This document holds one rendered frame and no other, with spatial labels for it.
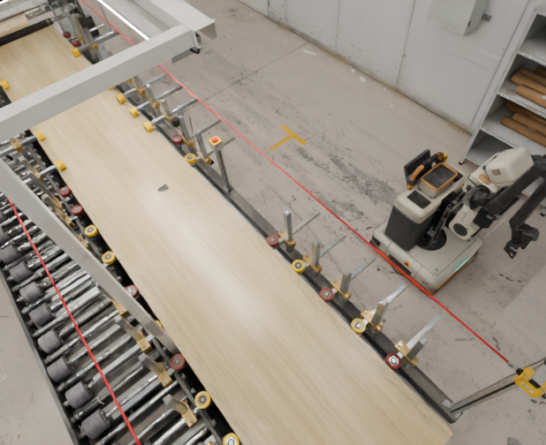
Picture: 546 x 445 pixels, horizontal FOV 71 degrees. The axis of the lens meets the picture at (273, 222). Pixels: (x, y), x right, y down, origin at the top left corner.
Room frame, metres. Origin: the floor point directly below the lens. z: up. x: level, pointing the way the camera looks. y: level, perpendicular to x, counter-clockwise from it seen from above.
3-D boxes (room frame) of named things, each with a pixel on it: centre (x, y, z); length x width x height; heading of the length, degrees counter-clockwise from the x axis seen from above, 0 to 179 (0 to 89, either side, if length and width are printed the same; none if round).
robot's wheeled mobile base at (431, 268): (1.53, -1.25, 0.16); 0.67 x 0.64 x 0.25; 33
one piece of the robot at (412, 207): (1.61, -1.20, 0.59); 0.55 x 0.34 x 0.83; 123
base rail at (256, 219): (2.31, 0.57, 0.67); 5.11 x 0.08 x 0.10; 34
